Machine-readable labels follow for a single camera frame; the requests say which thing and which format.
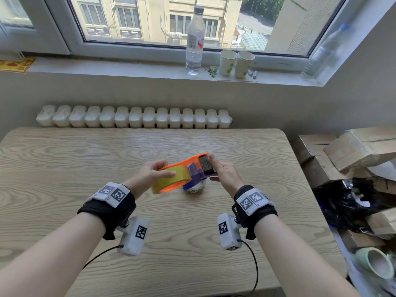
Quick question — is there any person's right hand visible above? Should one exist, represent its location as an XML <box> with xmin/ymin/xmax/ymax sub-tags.
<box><xmin>208</xmin><ymin>154</ymin><xmax>245</xmax><ymax>198</ymax></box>

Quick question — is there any person's left hand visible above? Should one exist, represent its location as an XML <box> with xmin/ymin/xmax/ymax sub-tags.
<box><xmin>123</xmin><ymin>160</ymin><xmax>177</xmax><ymax>200</ymax></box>

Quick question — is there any yellow tape roll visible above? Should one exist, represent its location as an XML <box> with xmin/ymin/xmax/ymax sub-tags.
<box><xmin>151</xmin><ymin>164</ymin><xmax>192</xmax><ymax>194</ymax></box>

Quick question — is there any orange tape dispenser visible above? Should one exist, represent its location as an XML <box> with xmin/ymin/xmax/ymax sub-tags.
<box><xmin>152</xmin><ymin>153</ymin><xmax>217</xmax><ymax>194</ymax></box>

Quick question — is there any person's left forearm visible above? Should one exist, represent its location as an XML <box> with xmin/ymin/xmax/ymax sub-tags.
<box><xmin>0</xmin><ymin>212</ymin><xmax>106</xmax><ymax>297</ymax></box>

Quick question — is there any person's right forearm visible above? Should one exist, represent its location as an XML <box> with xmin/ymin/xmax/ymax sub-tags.
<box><xmin>254</xmin><ymin>214</ymin><xmax>362</xmax><ymax>297</ymax></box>

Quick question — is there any white marker tag block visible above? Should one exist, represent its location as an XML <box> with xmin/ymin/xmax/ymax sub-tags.
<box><xmin>236</xmin><ymin>188</ymin><xmax>275</xmax><ymax>216</ymax></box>
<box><xmin>86</xmin><ymin>182</ymin><xmax>130</xmax><ymax>209</ymax></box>

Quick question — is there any white radiator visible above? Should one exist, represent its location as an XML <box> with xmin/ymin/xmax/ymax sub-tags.
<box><xmin>35</xmin><ymin>105</ymin><xmax>233</xmax><ymax>129</ymax></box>

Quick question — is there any wooden table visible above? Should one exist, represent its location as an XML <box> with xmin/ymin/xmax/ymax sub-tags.
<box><xmin>0</xmin><ymin>127</ymin><xmax>348</xmax><ymax>297</ymax></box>

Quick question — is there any flat cardboard box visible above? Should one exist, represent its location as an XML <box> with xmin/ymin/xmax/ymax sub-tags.
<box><xmin>292</xmin><ymin>134</ymin><xmax>338</xmax><ymax>166</ymax></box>

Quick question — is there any white paper cup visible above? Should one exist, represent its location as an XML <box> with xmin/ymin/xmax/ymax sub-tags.
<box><xmin>219</xmin><ymin>49</ymin><xmax>238</xmax><ymax>76</ymax></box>
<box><xmin>234</xmin><ymin>51</ymin><xmax>256</xmax><ymax>79</ymax></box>

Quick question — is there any black plastic bag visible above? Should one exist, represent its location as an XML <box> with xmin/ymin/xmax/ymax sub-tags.
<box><xmin>313</xmin><ymin>178</ymin><xmax>391</xmax><ymax>234</ymax></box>

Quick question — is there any clear plastic bottle grey cap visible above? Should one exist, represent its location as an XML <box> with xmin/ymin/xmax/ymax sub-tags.
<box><xmin>185</xmin><ymin>6</ymin><xmax>206</xmax><ymax>76</ymax></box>

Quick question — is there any large cardboard box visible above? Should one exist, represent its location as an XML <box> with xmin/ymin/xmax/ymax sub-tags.
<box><xmin>323</xmin><ymin>126</ymin><xmax>396</xmax><ymax>172</ymax></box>

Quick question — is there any clear plastic bottle blue cap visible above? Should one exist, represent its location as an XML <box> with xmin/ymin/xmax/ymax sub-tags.
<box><xmin>301</xmin><ymin>23</ymin><xmax>351</xmax><ymax>81</ymax></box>

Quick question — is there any white paper sheet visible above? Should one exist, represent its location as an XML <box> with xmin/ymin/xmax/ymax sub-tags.
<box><xmin>368</xmin><ymin>161</ymin><xmax>396</xmax><ymax>183</ymax></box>

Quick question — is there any small cardboard box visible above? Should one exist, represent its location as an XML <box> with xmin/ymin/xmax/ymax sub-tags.
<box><xmin>365</xmin><ymin>208</ymin><xmax>396</xmax><ymax>236</ymax></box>

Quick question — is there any pale green tape roll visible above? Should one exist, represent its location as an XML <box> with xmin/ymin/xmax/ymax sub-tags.
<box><xmin>355</xmin><ymin>247</ymin><xmax>395</xmax><ymax>281</ymax></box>

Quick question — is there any yellow printed paper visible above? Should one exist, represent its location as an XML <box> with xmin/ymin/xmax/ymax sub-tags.
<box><xmin>0</xmin><ymin>58</ymin><xmax>36</xmax><ymax>73</ymax></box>

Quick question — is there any black wrist strap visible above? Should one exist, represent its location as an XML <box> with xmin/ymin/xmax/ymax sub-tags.
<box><xmin>77</xmin><ymin>182</ymin><xmax>137</xmax><ymax>241</ymax></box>
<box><xmin>232</xmin><ymin>185</ymin><xmax>278</xmax><ymax>240</ymax></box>

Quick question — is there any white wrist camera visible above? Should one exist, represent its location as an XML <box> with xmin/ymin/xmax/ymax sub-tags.
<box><xmin>217</xmin><ymin>213</ymin><xmax>243</xmax><ymax>251</ymax></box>
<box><xmin>117</xmin><ymin>216</ymin><xmax>150</xmax><ymax>257</ymax></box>

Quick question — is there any black cable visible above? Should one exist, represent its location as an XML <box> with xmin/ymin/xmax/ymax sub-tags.
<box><xmin>237</xmin><ymin>239</ymin><xmax>259</xmax><ymax>296</ymax></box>
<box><xmin>82</xmin><ymin>245</ymin><xmax>124</xmax><ymax>270</ymax></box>

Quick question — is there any white window frame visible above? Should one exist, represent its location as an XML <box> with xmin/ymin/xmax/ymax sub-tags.
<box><xmin>0</xmin><ymin>0</ymin><xmax>384</xmax><ymax>87</ymax></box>

